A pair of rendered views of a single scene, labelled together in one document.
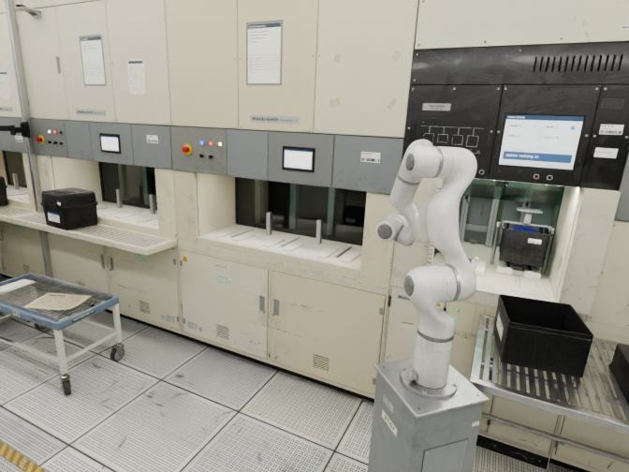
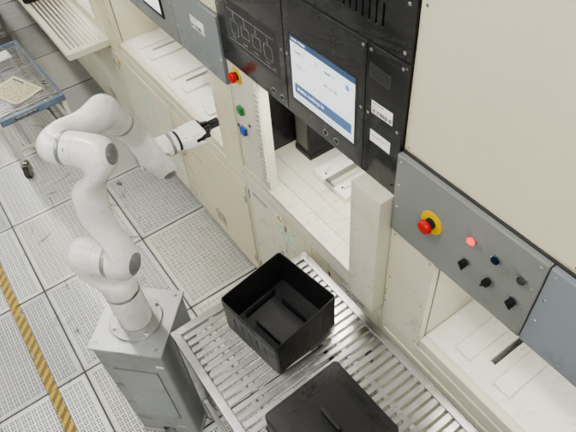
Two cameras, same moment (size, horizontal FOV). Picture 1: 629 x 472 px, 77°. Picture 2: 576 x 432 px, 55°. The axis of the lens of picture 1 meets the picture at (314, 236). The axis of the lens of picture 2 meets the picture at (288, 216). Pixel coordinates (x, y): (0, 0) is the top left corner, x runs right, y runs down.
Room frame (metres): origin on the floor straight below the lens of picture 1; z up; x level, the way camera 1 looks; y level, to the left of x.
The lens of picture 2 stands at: (0.59, -1.53, 2.49)
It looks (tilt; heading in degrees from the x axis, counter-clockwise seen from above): 48 degrees down; 34
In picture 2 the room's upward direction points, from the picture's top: 6 degrees counter-clockwise
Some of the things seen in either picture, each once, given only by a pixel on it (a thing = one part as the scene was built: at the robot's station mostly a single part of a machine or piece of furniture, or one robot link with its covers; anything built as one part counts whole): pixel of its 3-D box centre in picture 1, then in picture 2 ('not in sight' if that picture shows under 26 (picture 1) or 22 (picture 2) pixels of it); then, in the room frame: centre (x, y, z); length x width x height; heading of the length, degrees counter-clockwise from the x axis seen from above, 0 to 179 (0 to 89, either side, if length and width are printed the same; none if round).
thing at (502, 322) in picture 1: (537, 331); (279, 311); (1.41, -0.90, 0.85); 0.28 x 0.28 x 0.17; 73
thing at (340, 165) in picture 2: (464, 264); (348, 174); (2.08, -0.85, 0.89); 0.22 x 0.21 x 0.04; 155
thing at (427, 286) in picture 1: (431, 301); (102, 267); (1.18, -0.39, 1.07); 0.19 x 0.12 x 0.24; 105
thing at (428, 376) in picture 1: (431, 357); (129, 304); (1.19, -0.42, 0.85); 0.19 x 0.19 x 0.18
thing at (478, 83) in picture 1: (488, 246); (389, 158); (2.15, -0.99, 0.98); 0.95 x 0.88 x 1.95; 155
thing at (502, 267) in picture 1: (518, 266); not in sight; (2.08, -1.14, 0.89); 0.22 x 0.21 x 0.04; 155
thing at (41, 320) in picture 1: (50, 324); (25, 103); (2.36, 1.75, 0.24); 0.97 x 0.52 x 0.48; 68
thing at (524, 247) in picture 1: (523, 238); not in sight; (2.07, -1.14, 1.06); 0.24 x 0.20 x 0.32; 65
